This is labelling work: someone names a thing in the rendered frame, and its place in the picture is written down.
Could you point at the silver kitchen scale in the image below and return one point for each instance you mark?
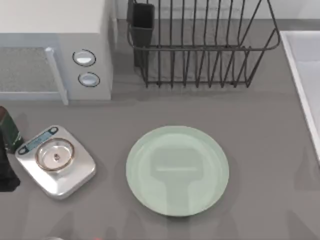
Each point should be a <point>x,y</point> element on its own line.
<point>56,162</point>

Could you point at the small microwave knob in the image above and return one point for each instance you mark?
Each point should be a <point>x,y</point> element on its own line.
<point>88,79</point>

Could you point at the large microwave knob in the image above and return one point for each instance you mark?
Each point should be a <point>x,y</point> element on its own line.
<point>84,58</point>

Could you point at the pale green plate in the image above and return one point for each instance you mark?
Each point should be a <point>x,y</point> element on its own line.
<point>177,171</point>

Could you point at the dark cutlery holder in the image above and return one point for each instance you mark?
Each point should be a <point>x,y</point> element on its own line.
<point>141,27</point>

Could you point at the pale microwave oven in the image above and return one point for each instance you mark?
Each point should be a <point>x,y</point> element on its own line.
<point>102,75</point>

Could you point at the dark green bottle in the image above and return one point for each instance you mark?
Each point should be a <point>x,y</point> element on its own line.
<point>8,135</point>

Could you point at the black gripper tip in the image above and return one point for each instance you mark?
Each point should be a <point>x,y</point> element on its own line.
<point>6,172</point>

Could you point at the microwave oven door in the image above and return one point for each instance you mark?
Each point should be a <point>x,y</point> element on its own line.
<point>25,72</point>

